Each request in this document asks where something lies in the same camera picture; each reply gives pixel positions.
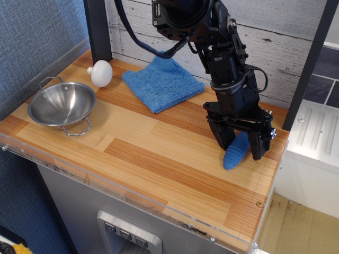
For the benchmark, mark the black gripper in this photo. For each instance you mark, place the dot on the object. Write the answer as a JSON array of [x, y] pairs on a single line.
[[237, 108]]

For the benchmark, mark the blue handled metal fork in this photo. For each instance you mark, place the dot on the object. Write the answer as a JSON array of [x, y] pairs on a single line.
[[236, 151]]

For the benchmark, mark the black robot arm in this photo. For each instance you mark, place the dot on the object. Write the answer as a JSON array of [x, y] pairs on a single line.
[[212, 34]]

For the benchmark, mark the white toy sink drainboard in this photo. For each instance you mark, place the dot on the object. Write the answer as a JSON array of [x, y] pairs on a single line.
[[308, 172]]

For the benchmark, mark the blue folded cloth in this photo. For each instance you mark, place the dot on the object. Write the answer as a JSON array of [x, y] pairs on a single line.
[[162, 84]]

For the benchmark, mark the white mushroom toy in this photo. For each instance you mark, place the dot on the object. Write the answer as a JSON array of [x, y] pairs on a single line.
[[101, 73]]

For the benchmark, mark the silver dispenser button panel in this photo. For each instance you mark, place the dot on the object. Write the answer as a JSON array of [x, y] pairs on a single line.
[[120, 236]]

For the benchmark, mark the yellow object at corner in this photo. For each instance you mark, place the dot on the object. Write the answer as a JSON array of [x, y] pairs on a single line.
[[21, 249]]

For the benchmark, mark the dark right frame post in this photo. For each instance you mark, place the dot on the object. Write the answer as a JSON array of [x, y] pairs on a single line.
[[314, 52]]

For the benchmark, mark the dark frame post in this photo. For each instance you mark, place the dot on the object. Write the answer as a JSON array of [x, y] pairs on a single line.
[[98, 30], [314, 52]]

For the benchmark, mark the steel bowl with handles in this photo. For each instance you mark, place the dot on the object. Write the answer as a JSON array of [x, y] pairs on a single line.
[[60, 103]]

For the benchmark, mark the dark left frame post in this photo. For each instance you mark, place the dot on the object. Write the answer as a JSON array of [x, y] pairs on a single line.
[[98, 30]]

